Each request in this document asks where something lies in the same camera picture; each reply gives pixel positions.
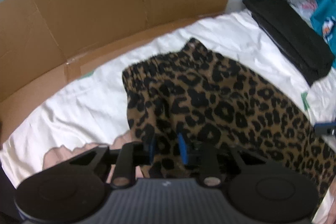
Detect black folded garment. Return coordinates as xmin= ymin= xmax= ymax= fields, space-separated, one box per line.
xmin=241 ymin=0 xmax=335 ymax=86

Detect pink cloth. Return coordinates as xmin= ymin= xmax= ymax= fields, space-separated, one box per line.
xmin=42 ymin=135 xmax=147 ymax=182

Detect leopard print pants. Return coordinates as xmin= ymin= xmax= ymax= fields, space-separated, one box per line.
xmin=121 ymin=38 xmax=336 ymax=203

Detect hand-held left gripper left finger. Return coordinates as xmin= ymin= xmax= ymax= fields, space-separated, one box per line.
xmin=70 ymin=134 xmax=156 ymax=188

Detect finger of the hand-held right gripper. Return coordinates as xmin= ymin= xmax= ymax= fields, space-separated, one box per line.
xmin=314 ymin=122 xmax=336 ymax=137

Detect teal printed garment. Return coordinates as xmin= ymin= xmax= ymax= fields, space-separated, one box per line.
xmin=310 ymin=0 xmax=336 ymax=68

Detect white plastic bag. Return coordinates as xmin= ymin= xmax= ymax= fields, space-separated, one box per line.
xmin=287 ymin=0 xmax=319 ymax=21

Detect flattened cardboard box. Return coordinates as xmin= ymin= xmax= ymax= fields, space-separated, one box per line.
xmin=0 ymin=0 xmax=238 ymax=143

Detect white bed sheet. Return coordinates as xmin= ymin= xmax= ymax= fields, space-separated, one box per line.
xmin=0 ymin=7 xmax=336 ymax=224

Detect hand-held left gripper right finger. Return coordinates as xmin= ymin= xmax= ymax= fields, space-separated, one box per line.
xmin=178 ymin=133 xmax=268 ymax=187

